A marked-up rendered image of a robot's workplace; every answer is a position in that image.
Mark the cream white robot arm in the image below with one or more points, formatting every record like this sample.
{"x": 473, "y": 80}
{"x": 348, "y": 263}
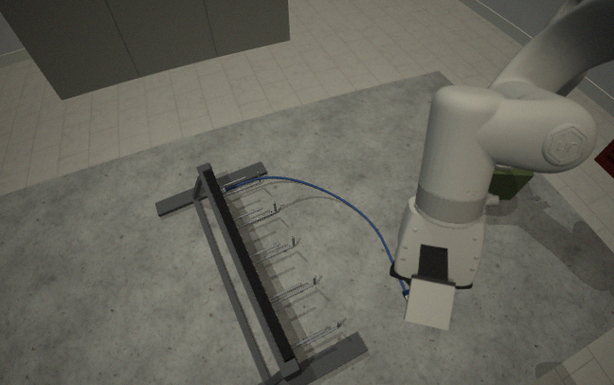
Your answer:
{"x": 473, "y": 130}

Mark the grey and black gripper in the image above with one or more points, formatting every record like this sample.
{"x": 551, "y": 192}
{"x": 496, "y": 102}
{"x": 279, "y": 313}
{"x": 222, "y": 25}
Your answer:
{"x": 464, "y": 252}

